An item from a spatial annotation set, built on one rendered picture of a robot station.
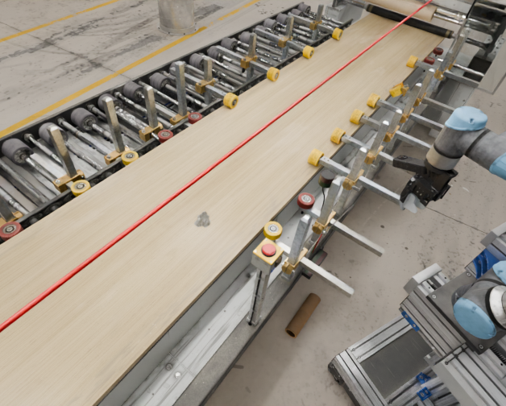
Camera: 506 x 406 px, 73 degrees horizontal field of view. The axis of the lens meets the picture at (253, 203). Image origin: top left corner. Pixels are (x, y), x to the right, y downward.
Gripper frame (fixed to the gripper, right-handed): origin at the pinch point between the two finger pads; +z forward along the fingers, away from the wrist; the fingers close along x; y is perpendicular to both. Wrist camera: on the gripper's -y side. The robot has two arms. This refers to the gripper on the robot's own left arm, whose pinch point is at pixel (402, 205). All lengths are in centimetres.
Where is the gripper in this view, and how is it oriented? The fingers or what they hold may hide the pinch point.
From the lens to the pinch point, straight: 116.8
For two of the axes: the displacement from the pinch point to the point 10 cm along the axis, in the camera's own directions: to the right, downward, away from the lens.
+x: 8.7, -3.2, 3.8
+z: -0.9, 6.6, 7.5
